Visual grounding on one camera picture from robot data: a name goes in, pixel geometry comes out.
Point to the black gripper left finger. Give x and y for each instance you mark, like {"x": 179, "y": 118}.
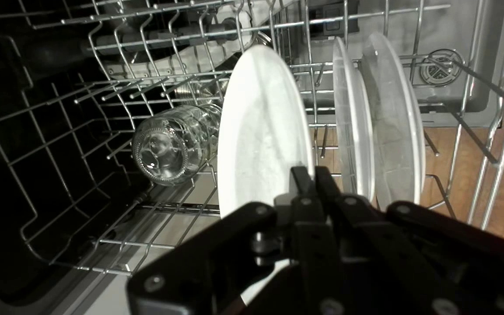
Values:
{"x": 287, "y": 249}

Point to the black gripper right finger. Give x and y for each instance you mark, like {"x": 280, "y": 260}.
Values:
{"x": 415, "y": 262}

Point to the white round plate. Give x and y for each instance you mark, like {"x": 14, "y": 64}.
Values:
{"x": 263, "y": 132}

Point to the white plate in rack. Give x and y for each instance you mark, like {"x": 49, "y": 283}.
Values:
{"x": 352, "y": 123}

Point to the clear drinking glass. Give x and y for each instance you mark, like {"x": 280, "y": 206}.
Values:
{"x": 175, "y": 144}

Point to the wire dishwasher rack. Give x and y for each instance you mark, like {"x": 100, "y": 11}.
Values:
{"x": 79, "y": 76}

